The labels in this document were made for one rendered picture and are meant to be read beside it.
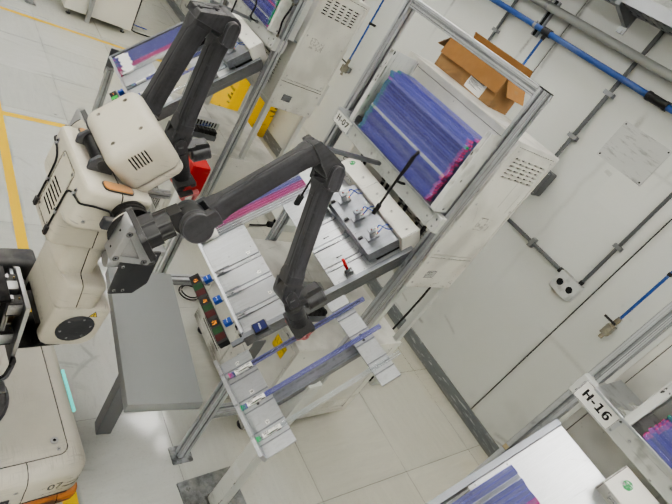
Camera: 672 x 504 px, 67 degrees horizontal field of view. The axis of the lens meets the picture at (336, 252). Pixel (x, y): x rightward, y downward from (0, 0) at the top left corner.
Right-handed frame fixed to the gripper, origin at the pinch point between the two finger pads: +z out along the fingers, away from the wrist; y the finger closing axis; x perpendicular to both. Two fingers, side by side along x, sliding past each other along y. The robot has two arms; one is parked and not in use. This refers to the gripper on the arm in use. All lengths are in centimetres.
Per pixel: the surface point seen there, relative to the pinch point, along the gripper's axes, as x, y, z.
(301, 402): 11.0, -14.6, 14.6
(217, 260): 12, 53, 13
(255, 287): 4.9, 32.3, 11.7
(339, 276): -23.8, 18.1, 11.0
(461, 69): -115, 64, -11
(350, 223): -38, 33, 6
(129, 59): 0, 216, 18
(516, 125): -91, 10, -32
